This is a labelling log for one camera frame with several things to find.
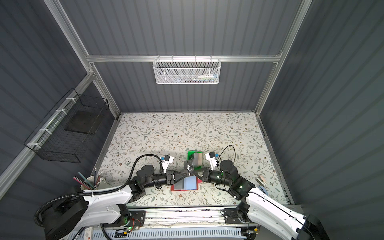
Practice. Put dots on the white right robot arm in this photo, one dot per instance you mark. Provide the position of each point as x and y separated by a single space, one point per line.
257 207

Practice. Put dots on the stack of cards in tray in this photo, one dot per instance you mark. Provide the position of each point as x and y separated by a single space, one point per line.
197 159

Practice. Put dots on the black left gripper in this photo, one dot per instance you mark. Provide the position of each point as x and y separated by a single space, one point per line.
170 179

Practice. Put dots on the white pen cup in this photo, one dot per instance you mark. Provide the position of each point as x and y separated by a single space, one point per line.
93 182

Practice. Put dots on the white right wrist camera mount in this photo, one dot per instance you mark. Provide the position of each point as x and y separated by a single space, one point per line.
212 157

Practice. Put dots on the grey VIP credit card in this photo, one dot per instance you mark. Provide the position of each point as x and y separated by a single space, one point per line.
179 186

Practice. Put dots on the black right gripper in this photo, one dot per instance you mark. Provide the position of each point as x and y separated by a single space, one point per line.
206 175

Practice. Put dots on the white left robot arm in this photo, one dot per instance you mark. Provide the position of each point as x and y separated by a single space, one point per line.
104 207

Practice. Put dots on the small objects at table edge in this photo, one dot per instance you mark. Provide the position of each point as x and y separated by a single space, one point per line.
262 184

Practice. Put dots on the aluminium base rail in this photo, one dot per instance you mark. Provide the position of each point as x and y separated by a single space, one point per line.
179 217

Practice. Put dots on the green card tray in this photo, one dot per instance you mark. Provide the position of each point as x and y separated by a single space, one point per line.
190 153

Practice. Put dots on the white slotted cable duct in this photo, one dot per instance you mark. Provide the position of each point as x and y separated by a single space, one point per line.
211 233

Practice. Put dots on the white wire mesh basket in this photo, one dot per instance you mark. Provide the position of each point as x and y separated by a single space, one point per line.
185 73

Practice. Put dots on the white tube in basket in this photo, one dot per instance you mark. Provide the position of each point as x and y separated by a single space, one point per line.
208 76

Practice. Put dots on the black wire basket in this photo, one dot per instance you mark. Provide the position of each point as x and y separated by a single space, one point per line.
67 134

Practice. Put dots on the red card holder wallet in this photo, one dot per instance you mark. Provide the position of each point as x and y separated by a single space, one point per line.
190 184

